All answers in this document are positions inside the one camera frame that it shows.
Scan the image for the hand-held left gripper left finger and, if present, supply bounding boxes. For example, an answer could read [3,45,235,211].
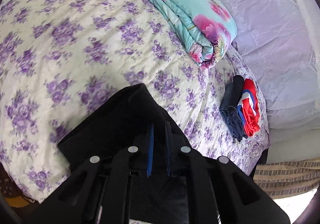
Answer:
[25,123,154,224]

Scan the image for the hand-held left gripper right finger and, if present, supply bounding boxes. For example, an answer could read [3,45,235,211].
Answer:
[165,121,292,224]

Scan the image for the black pants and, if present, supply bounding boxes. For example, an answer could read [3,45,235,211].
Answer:
[57,84,220,221]

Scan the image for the folded blue jeans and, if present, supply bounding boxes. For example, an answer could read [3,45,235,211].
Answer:
[219,82,248,142]

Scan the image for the folded red blue garment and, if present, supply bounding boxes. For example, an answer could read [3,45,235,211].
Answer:
[237,78,261,137]

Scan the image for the brick pattern cloth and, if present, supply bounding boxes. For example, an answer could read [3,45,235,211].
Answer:
[254,160,320,199]

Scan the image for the purple floral bed sheet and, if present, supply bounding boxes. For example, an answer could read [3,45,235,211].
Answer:
[0,0,272,204]

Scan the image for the brown dotted cloth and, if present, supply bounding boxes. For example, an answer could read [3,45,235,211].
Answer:
[0,164,38,208]

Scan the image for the folded teal floral quilt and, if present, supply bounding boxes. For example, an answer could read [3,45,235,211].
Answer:
[129,0,237,70]

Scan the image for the white lace curtain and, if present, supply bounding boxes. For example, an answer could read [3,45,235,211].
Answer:
[172,0,320,129]

